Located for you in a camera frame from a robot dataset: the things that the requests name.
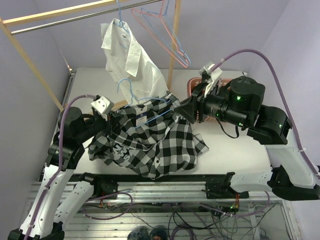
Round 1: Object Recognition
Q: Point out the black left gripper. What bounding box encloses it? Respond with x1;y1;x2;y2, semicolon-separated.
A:
75;109;124;143

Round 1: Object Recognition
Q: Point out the blue wire hanger plaid shirt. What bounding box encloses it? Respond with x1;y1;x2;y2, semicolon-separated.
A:
117;78;173;129

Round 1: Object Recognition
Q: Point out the black white plaid shirt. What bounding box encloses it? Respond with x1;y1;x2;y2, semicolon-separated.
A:
88;94;209;180

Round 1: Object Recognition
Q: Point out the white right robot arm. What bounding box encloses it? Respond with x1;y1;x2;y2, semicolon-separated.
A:
174;76;320;201

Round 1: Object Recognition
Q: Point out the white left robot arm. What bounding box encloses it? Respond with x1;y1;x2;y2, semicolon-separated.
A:
7;106;116;240

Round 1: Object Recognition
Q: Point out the paper shirt price tag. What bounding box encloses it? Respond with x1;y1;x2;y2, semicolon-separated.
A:
135;106;148;127

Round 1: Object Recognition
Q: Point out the pink laundry basket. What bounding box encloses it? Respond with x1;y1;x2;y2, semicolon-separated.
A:
187;77;233;122

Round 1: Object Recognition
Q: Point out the wooden clothes rack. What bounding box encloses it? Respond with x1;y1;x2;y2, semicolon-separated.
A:
0;0;182;112

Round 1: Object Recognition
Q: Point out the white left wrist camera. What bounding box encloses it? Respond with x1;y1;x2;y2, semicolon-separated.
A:
90;95;115;121

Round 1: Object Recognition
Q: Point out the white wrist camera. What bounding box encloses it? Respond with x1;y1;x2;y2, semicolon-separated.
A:
90;95;115;121
199;62;223;98

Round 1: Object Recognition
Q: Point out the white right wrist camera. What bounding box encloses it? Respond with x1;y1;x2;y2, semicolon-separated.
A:
199;62;223;98

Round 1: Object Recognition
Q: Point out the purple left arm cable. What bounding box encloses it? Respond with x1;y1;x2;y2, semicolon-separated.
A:
23;94;101;240

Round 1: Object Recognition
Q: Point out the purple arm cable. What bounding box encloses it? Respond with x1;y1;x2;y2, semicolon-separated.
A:
23;94;101;240
209;48;320;179

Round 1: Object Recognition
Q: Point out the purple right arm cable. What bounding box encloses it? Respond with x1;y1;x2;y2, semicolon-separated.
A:
209;48;320;179

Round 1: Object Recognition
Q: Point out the aluminium rail base frame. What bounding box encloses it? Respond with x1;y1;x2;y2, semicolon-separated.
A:
29;69;301;240

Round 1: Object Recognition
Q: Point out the blue wire hanger white shirt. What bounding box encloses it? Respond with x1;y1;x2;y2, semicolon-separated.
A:
115;0;131;51

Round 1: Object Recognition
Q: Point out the blue empty wire hanger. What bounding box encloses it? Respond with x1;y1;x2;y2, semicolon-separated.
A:
138;0;191;68

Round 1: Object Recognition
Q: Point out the pink wire hanger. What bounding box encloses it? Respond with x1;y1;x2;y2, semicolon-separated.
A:
131;0;183;67

